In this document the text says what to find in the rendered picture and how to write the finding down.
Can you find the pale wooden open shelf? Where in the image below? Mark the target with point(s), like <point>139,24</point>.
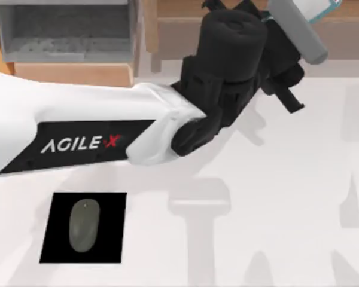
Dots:
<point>173,39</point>

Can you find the pale wooden drawer front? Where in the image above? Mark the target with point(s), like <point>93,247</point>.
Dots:
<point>71,74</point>

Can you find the black square mouse mat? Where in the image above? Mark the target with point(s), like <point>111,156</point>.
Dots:
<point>54,239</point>

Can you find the grey computer mouse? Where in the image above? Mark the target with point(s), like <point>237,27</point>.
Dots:
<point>84,225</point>

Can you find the white and teal object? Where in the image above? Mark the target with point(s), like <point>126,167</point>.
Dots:
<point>323,9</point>

